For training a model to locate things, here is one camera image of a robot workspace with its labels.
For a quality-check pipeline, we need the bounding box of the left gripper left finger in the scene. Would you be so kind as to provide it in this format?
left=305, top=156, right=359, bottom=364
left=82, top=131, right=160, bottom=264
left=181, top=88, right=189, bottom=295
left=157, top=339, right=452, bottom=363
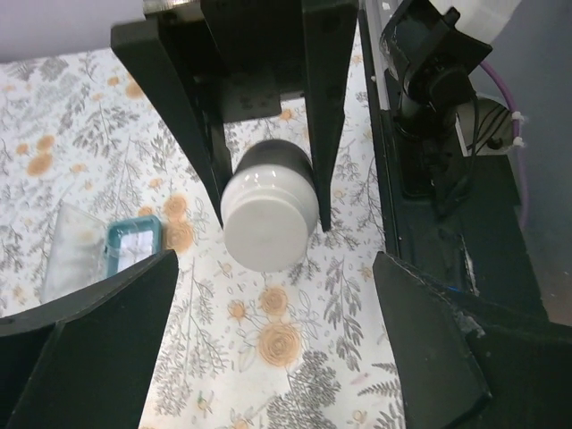
left=1, top=250, right=179, bottom=428

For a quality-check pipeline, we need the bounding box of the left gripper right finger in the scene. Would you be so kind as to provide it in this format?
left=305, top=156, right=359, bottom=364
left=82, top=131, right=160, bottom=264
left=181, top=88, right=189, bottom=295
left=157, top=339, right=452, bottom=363
left=373, top=252, right=571, bottom=428

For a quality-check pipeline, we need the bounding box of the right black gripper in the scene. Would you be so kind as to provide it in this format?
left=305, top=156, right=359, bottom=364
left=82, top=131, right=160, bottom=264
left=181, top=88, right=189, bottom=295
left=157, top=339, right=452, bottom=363
left=110, top=1, right=358, bottom=231

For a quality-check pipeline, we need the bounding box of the blue rectangular pill box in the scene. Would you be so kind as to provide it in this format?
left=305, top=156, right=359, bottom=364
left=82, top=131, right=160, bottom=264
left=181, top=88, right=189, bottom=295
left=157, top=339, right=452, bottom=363
left=40, top=203, right=163, bottom=304

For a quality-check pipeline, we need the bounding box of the white cap pill bottle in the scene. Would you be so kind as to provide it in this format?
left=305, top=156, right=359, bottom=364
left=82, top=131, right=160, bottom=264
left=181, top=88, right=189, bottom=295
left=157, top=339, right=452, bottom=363
left=220, top=139, right=319, bottom=273

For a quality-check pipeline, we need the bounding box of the floral table mat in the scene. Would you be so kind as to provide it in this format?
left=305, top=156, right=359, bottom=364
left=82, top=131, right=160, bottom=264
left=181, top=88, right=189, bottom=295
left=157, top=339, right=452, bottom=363
left=1, top=45, right=403, bottom=428

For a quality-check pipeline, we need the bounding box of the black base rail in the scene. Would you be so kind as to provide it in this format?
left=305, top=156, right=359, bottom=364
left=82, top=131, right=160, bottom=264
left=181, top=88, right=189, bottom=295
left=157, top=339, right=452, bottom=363
left=359, top=1, right=547, bottom=318

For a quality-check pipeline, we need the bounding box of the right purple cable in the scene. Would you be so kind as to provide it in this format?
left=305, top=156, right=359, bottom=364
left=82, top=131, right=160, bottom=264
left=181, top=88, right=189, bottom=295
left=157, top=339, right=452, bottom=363
left=480, top=60, right=531, bottom=233

